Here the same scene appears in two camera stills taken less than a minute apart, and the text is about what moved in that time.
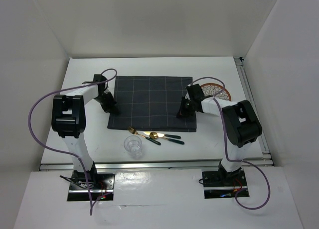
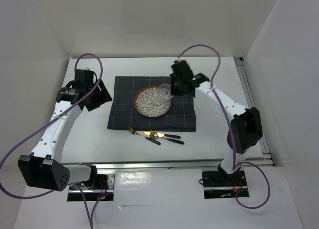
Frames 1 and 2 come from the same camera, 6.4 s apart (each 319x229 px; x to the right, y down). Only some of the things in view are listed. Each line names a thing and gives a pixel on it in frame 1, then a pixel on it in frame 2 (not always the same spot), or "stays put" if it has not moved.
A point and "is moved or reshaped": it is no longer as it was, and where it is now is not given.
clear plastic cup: x=133 y=145 → x=164 y=93
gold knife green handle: x=167 y=136 stays put
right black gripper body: x=188 y=104 → x=176 y=89
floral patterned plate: x=213 y=89 is moved or reshaped
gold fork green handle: x=131 y=130 stays put
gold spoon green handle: x=154 y=135 stays put
